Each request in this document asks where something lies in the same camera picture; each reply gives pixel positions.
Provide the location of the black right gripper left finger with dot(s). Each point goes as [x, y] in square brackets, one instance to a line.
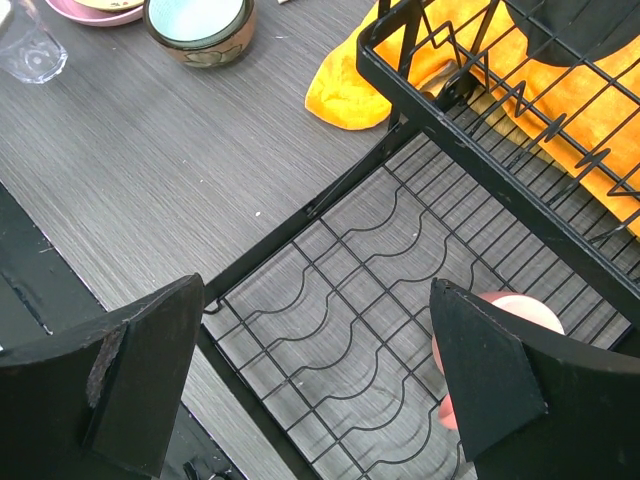
[99, 401]

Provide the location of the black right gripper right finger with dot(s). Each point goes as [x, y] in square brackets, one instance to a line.
[531, 403]

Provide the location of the pink mug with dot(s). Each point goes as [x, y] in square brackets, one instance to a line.
[520, 305]

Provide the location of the clear glass cup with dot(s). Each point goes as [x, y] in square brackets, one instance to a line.
[29, 52]

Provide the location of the brown floral bowl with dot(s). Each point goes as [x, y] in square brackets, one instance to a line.
[216, 50]

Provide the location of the pink plate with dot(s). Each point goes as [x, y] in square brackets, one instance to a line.
[92, 17]

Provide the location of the cream floral plate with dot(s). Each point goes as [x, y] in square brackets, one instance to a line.
[111, 5]

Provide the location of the light green bowl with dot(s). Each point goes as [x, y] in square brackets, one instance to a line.
[190, 20]

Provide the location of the orange Mickey Mouse pillow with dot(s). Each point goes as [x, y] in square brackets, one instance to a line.
[559, 77]

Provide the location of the black wire dish rack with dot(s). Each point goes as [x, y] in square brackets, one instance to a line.
[323, 329]

